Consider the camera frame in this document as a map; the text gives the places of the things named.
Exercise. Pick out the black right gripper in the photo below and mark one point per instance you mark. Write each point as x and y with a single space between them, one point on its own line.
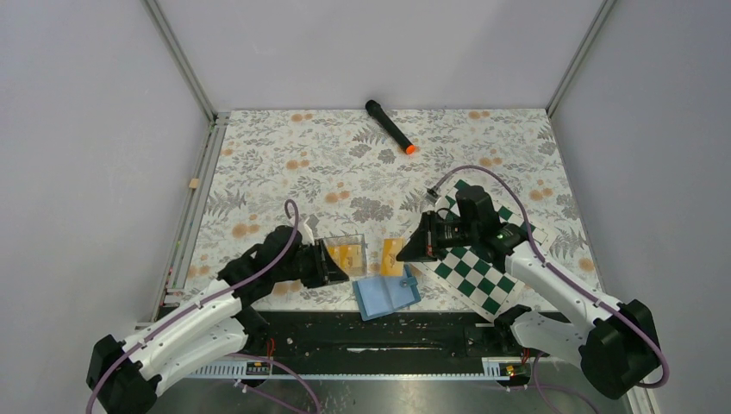
417 249

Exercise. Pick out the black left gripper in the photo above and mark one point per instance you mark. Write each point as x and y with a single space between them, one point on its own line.
334 272

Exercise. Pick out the clear box with orange cards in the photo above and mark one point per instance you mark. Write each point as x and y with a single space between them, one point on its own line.
349 253

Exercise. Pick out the orange credit card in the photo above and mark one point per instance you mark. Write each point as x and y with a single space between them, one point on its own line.
390 266

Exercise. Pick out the blue card holder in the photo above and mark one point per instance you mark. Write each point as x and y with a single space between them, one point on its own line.
381 296

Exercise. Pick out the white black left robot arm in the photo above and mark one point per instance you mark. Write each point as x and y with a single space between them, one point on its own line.
128 375

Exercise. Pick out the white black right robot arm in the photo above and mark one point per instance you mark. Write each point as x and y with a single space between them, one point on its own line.
615 345

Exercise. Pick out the green white checkered board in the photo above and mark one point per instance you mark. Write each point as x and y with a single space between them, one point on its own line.
474 281

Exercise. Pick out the floral tablecloth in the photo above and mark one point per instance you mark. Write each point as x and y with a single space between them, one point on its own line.
348 177

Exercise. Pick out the black marker orange tip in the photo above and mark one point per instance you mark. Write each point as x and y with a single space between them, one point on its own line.
375 111

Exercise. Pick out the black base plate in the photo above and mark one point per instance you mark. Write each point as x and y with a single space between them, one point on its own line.
331 342

